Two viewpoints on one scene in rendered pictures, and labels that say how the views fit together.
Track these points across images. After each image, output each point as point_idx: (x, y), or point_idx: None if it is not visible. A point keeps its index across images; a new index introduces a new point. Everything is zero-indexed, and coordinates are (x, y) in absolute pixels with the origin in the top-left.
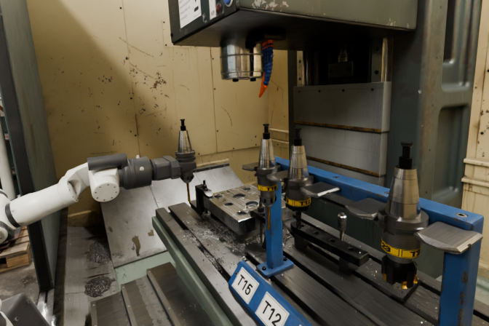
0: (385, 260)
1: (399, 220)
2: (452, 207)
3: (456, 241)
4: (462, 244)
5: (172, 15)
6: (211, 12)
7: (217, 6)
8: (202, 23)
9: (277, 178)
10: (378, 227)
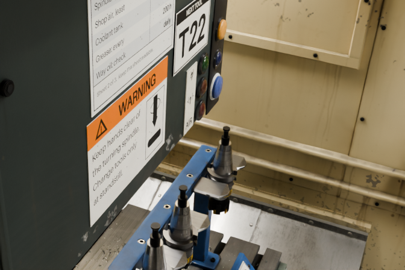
0: (224, 203)
1: (235, 170)
2: (198, 152)
3: (236, 156)
4: (238, 155)
5: (42, 228)
6: (187, 122)
7: (204, 106)
8: (164, 155)
9: (184, 254)
10: (229, 186)
